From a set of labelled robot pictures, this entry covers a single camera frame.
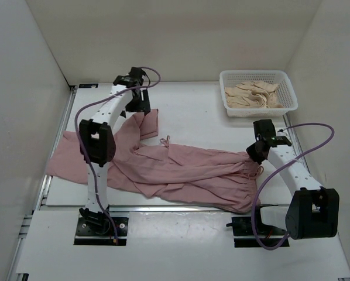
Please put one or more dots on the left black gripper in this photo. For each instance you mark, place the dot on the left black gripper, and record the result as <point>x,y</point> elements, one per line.
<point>143,104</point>

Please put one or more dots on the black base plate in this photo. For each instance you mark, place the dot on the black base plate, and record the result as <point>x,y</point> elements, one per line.
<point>243,235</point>
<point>119,231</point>

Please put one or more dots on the front aluminium rail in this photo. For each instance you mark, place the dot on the front aluminium rail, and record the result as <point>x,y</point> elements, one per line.
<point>162,208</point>

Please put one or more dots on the beige trousers in basket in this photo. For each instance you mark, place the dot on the beige trousers in basket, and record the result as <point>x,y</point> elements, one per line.
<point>252,94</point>

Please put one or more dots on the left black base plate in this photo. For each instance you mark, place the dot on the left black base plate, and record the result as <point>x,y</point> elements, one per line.
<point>119,231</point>

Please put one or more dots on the left aluminium rail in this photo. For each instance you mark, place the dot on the left aluminium rail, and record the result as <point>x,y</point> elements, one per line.
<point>42,189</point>

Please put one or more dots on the pink trousers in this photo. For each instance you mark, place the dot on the pink trousers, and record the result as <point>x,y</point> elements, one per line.
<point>172,172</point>

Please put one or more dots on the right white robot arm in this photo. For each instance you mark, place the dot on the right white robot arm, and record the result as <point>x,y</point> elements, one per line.
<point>313,210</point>

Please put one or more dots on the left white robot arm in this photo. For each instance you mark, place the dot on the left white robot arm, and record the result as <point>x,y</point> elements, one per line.
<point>93,124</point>

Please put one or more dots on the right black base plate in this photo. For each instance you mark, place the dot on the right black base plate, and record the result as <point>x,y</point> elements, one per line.
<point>243,235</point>

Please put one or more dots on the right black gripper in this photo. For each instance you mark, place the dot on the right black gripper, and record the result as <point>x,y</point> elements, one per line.
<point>251,151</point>

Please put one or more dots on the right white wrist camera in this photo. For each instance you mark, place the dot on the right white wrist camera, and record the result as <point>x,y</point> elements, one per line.
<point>283,132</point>

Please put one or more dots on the white plastic basket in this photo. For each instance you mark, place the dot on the white plastic basket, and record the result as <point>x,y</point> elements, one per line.
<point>285,92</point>

